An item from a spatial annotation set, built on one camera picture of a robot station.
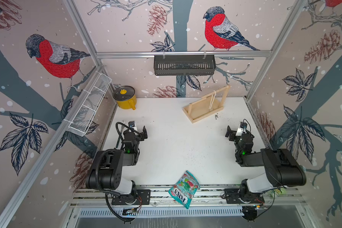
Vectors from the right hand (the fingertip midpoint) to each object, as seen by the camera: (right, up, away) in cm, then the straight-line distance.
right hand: (236, 125), depth 91 cm
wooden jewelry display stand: (-14, +14, +24) cm, 31 cm away
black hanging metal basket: (-34, +44, +14) cm, 57 cm away
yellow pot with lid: (-79, +20, +16) cm, 83 cm away
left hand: (-64, +1, 0) cm, 65 cm away
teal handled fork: (-69, +1, -17) cm, 71 cm away
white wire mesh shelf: (-98, +1, -10) cm, 99 cm away
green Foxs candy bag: (-36, -32, -19) cm, 52 cm away
